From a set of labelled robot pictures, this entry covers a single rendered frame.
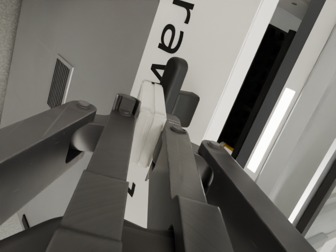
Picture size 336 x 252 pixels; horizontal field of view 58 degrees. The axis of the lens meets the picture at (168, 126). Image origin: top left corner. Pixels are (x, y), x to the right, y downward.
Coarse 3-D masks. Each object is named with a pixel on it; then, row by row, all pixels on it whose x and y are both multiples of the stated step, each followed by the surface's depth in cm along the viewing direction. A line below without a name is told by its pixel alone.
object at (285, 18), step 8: (280, 0) 31; (288, 0) 30; (296, 0) 29; (304, 0) 28; (280, 8) 36; (288, 8) 34; (296, 8) 32; (304, 8) 31; (272, 16) 35; (280, 16) 36; (288, 16) 37; (296, 16) 38; (272, 24) 36; (280, 24) 37; (288, 24) 38; (296, 24) 39
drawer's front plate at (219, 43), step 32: (160, 0) 28; (192, 0) 25; (224, 0) 22; (256, 0) 20; (160, 32) 28; (192, 32) 24; (224, 32) 22; (256, 32) 21; (192, 64) 24; (224, 64) 22; (224, 96) 22; (192, 128) 24
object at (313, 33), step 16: (320, 0) 24; (304, 16) 25; (320, 16) 24; (304, 32) 25; (320, 32) 24; (288, 48) 26; (304, 48) 25; (320, 48) 24; (288, 64) 26; (304, 64) 25; (288, 80) 26; (304, 80) 25; (272, 96) 27; (272, 112) 27; (288, 112) 26; (256, 128) 28; (256, 144) 28; (272, 144) 26; (240, 160) 29; (256, 176) 28
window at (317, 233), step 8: (328, 192) 24; (328, 200) 24; (320, 208) 25; (328, 208) 24; (320, 216) 25; (328, 216) 24; (312, 224) 25; (320, 224) 25; (328, 224) 24; (304, 232) 26; (312, 232) 25; (320, 232) 25; (328, 232) 24; (312, 240) 25; (320, 240) 25; (328, 240) 24; (320, 248) 25; (328, 248) 24
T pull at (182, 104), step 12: (168, 60) 21; (180, 60) 21; (168, 72) 21; (180, 72) 21; (168, 84) 21; (180, 84) 21; (168, 96) 21; (180, 96) 22; (192, 96) 23; (168, 108) 22; (180, 108) 22; (192, 108) 23; (180, 120) 23
